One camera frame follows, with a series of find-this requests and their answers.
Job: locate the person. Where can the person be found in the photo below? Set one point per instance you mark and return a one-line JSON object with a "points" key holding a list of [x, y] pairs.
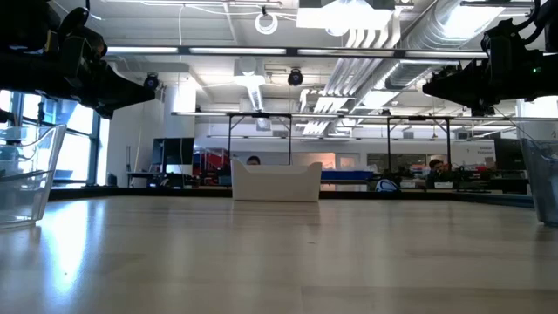
{"points": [[253, 160], [436, 168]]}

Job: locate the white plastic bin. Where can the white plastic bin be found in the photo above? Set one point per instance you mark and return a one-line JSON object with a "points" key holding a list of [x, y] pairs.
{"points": [[274, 185]]}

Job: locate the long ceiling light bar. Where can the long ceiling light bar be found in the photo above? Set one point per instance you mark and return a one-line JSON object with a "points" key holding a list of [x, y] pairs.
{"points": [[305, 52]]}

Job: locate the black computer monitor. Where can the black computer monitor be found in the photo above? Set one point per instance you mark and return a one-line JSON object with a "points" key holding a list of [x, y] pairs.
{"points": [[173, 152], [508, 154]]}

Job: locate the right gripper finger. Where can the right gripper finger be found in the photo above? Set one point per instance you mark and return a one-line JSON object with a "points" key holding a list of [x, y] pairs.
{"points": [[466, 87]]}

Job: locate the blue storage bins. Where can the blue storage bins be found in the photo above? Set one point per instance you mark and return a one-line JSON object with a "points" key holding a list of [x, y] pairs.
{"points": [[346, 175]]}

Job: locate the black aluminium rig frame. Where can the black aluminium rig frame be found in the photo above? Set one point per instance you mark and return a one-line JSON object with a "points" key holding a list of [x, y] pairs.
{"points": [[131, 193]]}

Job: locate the white ceiling air duct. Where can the white ceiling air duct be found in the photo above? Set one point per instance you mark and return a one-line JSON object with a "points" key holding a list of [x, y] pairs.
{"points": [[250, 83]]}

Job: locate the white ceiling fixture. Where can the white ceiling fixture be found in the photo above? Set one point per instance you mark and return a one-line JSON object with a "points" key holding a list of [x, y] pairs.
{"points": [[344, 17]]}

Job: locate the clear plastic bin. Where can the clear plastic bin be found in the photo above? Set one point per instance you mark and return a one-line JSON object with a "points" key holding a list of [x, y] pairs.
{"points": [[26, 205]]}

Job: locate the gray translucent bin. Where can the gray translucent bin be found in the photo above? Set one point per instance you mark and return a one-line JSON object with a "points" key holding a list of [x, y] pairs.
{"points": [[545, 192]]}

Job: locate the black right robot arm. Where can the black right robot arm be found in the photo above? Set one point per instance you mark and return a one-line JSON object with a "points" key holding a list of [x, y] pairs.
{"points": [[550, 26]]}

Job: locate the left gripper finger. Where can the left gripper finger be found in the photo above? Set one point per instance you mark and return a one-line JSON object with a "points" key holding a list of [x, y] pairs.
{"points": [[117, 91]]}

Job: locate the black ceiling spotlight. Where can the black ceiling spotlight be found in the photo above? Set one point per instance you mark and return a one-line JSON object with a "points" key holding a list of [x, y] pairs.
{"points": [[295, 77], [151, 82]]}

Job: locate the silver ventilation duct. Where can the silver ventilation duct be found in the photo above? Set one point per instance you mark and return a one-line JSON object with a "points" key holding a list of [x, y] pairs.
{"points": [[405, 74]]}

